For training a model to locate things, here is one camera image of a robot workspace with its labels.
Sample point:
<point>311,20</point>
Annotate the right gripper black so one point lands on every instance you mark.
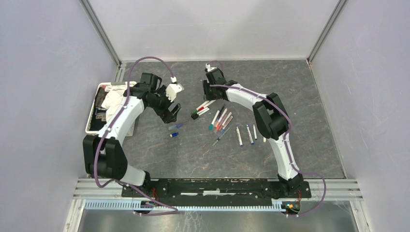
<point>206,96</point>

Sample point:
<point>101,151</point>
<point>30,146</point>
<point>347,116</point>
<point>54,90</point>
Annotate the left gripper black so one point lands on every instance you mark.
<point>168,116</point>

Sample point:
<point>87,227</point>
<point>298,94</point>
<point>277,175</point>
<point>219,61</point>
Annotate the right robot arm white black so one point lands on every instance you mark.
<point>272,122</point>

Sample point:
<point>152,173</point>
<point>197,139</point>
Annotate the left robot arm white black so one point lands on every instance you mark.
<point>103,152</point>

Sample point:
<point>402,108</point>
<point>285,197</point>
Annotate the black gel pen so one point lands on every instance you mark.
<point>221,135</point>

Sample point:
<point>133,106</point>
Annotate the red cap white marker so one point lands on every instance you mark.
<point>200,110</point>

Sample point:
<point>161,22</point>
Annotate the black cap white marker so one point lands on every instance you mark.
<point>196,115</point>

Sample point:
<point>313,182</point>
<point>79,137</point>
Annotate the red cap pink marker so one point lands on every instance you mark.
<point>220,120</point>

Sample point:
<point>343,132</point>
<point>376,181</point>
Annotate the white crumpled cloth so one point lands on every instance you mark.
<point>111,102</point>

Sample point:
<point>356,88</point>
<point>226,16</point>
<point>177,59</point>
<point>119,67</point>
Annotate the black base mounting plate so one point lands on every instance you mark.
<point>220,192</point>

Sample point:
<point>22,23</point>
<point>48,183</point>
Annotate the white plastic basket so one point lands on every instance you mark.
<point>96,119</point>

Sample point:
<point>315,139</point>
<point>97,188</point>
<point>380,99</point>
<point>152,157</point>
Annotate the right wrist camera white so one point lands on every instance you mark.
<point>209,67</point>

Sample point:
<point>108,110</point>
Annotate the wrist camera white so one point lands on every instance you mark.
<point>209,67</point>
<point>173,89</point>

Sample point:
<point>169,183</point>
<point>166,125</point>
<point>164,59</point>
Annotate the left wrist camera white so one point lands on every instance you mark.
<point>173,89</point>

